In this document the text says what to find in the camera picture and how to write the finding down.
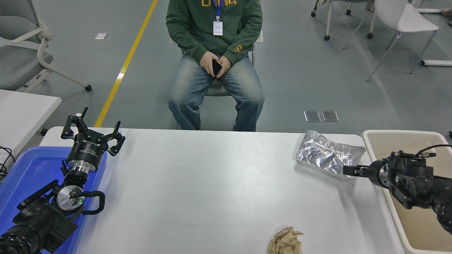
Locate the person's right hand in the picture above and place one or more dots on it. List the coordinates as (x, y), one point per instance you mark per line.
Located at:
(206, 63)

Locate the black smartphone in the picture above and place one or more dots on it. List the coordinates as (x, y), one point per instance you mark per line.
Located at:
(216, 66)

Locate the white table foot bar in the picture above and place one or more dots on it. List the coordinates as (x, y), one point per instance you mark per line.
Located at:
(436, 63)
(429, 10)

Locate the grey chair with white armrests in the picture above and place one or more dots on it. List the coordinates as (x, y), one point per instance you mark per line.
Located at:
(217, 90)

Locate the person's left hand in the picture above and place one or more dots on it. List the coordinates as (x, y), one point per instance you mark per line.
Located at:
(227, 63)

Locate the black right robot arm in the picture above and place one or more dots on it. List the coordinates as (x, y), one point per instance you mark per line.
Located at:
(413, 183)

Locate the white chair with metal legs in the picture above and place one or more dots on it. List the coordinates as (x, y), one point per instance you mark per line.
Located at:
(409, 17)

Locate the tan paper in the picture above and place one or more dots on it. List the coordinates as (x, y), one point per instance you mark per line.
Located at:
(284, 241)

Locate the large pale plastic bin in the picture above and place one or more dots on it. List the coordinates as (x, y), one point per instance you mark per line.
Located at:
(420, 225)

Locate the silver foil tray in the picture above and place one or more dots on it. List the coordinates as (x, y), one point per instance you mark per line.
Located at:
(325, 153)

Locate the white-legged caster chair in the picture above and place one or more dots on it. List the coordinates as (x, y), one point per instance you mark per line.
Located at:
(329, 17)

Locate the blue plastic tray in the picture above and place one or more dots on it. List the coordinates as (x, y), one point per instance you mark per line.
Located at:
(31, 169)

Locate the silver floor plate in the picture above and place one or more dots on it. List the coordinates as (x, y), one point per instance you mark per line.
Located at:
(330, 115)
(312, 116)

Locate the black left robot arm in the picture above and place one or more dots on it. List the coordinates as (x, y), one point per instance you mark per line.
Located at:
(42, 218)

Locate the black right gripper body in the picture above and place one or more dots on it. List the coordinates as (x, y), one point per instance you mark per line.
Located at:
(375, 173)

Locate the grey office chair white frame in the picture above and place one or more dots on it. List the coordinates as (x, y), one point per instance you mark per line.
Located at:
(17, 63)

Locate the black caster wheel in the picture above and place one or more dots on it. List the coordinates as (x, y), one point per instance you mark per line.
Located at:
(44, 132)

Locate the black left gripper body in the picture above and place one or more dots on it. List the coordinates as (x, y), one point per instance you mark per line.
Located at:
(88, 150)

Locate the person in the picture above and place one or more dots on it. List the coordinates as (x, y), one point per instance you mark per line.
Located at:
(197, 28)

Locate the white side table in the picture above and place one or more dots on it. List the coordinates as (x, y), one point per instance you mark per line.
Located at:
(21, 113)

